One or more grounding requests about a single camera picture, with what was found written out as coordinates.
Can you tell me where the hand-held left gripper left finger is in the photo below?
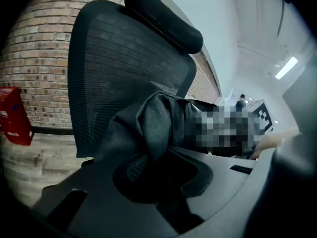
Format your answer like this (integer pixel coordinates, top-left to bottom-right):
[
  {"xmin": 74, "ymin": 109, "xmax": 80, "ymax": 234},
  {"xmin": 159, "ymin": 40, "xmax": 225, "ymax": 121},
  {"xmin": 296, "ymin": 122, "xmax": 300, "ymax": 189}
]
[{"xmin": 32, "ymin": 145, "xmax": 276, "ymax": 238}]

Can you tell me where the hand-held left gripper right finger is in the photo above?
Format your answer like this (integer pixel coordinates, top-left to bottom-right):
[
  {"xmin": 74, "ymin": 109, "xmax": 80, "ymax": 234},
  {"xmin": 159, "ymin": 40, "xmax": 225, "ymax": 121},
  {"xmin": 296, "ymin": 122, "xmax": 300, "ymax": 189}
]
[{"xmin": 247, "ymin": 63, "xmax": 317, "ymax": 238}]

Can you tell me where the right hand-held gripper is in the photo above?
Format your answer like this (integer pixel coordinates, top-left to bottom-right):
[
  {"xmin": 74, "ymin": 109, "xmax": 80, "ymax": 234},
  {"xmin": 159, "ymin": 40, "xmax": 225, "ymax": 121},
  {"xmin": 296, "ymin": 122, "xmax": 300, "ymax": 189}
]
[{"xmin": 249, "ymin": 99, "xmax": 278, "ymax": 136}]

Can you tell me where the dark grey backpack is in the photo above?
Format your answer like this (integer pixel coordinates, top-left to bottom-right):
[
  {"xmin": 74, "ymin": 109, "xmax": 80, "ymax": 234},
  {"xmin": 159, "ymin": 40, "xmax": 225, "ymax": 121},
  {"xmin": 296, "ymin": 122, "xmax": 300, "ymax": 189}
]
[{"xmin": 95, "ymin": 90, "xmax": 256, "ymax": 183}]

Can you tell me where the black mesh office chair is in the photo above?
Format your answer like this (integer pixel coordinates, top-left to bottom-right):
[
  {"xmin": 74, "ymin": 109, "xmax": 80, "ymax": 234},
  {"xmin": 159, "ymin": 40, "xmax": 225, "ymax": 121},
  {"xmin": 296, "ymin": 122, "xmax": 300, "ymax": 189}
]
[{"xmin": 67, "ymin": 0, "xmax": 205, "ymax": 160}]

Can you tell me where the person's right forearm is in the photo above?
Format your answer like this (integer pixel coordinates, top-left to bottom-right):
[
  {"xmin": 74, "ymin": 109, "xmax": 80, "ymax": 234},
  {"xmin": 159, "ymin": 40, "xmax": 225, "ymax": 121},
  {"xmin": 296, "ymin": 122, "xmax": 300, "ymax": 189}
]
[{"xmin": 255, "ymin": 127, "xmax": 301, "ymax": 159}]

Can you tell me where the ceiling light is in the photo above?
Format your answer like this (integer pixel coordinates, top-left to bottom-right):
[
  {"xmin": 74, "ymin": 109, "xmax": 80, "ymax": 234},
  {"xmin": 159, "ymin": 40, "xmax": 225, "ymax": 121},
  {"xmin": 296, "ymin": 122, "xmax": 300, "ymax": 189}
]
[{"xmin": 274, "ymin": 56, "xmax": 299, "ymax": 80}]

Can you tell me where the red box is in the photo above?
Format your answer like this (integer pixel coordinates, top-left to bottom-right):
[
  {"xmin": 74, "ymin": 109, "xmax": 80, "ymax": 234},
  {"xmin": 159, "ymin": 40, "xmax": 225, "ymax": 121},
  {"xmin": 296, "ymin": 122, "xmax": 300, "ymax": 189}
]
[{"xmin": 0, "ymin": 86, "xmax": 35, "ymax": 147}]

